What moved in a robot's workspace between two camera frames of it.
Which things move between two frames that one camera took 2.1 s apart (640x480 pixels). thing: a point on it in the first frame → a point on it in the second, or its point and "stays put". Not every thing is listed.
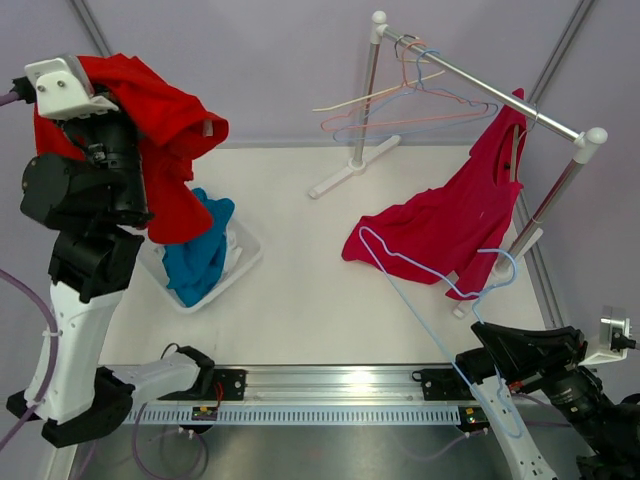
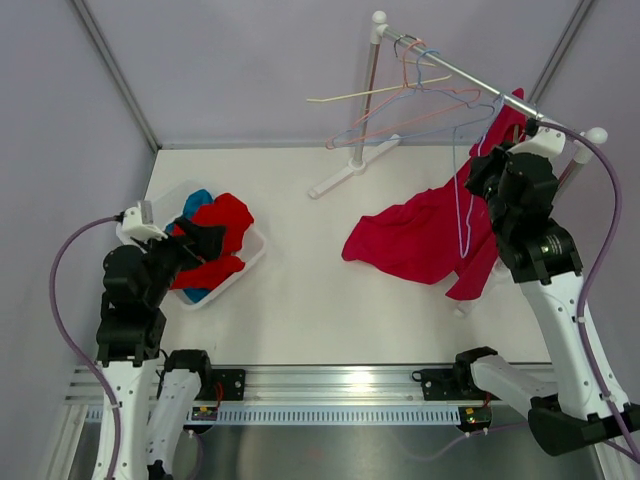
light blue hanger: x=475 y=298 → x=462 y=250
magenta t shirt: x=452 y=231 stays put
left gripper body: x=111 y=140 → x=168 y=257
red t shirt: x=174 y=131 → x=217 y=210
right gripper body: x=572 y=386 → x=489 y=176
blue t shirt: x=195 y=267 → x=193 y=201
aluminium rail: x=328 y=387 stays put
